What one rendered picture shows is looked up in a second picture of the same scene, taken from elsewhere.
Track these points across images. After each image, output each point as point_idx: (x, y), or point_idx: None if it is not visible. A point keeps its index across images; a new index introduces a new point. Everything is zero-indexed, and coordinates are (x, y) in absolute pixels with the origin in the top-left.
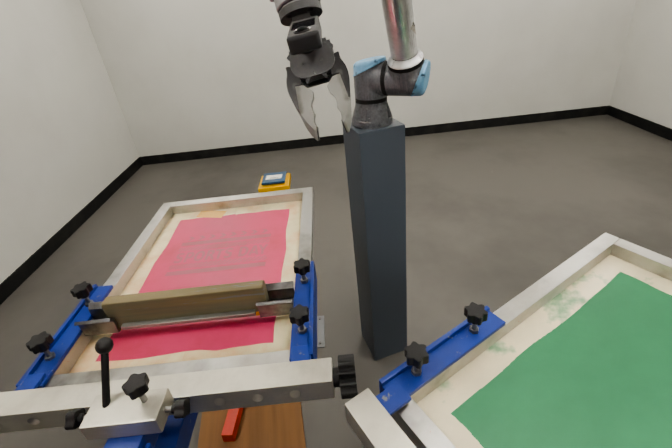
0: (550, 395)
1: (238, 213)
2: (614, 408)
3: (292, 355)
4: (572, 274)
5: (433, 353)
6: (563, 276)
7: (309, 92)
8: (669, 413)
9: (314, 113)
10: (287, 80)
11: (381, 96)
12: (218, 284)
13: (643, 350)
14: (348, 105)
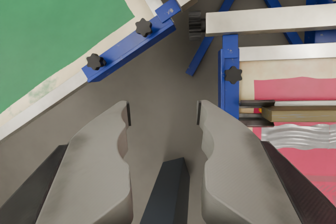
0: (77, 25)
1: None
2: (49, 16)
3: (237, 49)
4: (23, 110)
5: (134, 45)
6: (30, 109)
7: (220, 186)
8: (26, 12)
9: (204, 137)
10: None
11: None
12: (317, 155)
13: (17, 51)
14: (87, 124)
